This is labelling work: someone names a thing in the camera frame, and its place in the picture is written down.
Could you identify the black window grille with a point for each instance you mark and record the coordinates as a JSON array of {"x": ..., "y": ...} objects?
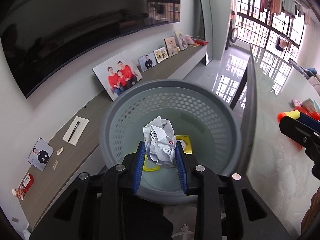
[{"x": 280, "y": 33}]

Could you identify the large black television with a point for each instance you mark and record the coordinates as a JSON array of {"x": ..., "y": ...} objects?
[{"x": 39, "y": 37}]

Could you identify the grey perforated trash basket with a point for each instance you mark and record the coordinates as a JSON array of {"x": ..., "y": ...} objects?
[{"x": 192, "y": 110}]

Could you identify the light blue snack packet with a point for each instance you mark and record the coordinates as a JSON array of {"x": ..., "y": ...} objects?
[{"x": 311, "y": 105}]

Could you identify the black pen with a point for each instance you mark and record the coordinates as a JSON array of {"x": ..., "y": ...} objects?
[{"x": 73, "y": 131}]

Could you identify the patterned dark cushion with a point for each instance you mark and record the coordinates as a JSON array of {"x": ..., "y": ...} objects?
[{"x": 301, "y": 70}]

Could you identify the large family photo frame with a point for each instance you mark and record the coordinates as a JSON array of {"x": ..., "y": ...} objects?
[{"x": 117, "y": 75}]

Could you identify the hanging laundry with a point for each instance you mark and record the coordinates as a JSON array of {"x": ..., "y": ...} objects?
[{"x": 291, "y": 8}]

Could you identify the yellow square plastic lid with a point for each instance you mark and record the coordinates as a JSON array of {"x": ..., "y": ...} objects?
[{"x": 149, "y": 166}]

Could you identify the scalloped yellow photo frame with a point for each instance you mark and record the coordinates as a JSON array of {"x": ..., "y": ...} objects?
[{"x": 161, "y": 54}]

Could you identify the beige sectional sofa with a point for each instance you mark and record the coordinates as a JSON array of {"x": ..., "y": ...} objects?
[{"x": 315, "y": 82}]

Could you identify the red white small box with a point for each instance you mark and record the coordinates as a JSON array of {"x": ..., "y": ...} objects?
[{"x": 24, "y": 186}]

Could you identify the pink snack wrapper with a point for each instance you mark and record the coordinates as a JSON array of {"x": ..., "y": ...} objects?
[{"x": 296, "y": 103}]

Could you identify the yellow cardboard box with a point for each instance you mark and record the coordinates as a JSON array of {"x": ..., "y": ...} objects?
[{"x": 185, "y": 142}]

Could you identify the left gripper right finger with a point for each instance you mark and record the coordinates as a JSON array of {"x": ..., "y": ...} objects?
[{"x": 227, "y": 207}]

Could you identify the leaning floor mirror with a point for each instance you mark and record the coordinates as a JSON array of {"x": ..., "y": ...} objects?
[{"x": 207, "y": 30}]

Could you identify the red packet on cabinet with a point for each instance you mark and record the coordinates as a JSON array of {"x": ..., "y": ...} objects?
[{"x": 199, "y": 42}]

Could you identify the child photo frame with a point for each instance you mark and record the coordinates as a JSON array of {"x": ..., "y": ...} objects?
[{"x": 181, "y": 40}]

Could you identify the bicycle on balcony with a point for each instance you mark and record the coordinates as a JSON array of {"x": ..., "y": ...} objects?
[{"x": 232, "y": 35}]

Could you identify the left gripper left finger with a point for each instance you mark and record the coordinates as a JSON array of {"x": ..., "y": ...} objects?
[{"x": 92, "y": 206}]

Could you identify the person's right hand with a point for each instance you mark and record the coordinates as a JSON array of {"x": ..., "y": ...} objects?
[{"x": 312, "y": 211}]

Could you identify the rounded man portrait coaster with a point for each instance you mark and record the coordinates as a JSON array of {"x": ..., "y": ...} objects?
[{"x": 40, "y": 154}]

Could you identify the white notepad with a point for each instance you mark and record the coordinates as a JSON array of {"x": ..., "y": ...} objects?
[{"x": 79, "y": 131}]

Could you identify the man portrait photo frame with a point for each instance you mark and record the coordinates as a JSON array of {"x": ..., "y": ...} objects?
[{"x": 147, "y": 61}]

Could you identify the pink shuttlecock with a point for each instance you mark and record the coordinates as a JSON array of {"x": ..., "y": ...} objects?
[{"x": 292, "y": 114}]

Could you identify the baby photo frame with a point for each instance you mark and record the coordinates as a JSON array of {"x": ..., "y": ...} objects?
[{"x": 171, "y": 46}]

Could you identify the red plastic bag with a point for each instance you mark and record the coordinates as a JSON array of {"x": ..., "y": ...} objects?
[{"x": 313, "y": 114}]

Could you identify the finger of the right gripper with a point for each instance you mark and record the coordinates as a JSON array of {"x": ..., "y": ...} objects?
[
  {"x": 297, "y": 131},
  {"x": 309, "y": 121}
]

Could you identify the pink plush toy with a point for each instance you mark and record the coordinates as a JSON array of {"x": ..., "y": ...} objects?
[{"x": 189, "y": 40}]

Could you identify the white paper ball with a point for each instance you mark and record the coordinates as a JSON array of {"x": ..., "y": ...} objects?
[{"x": 160, "y": 142}]

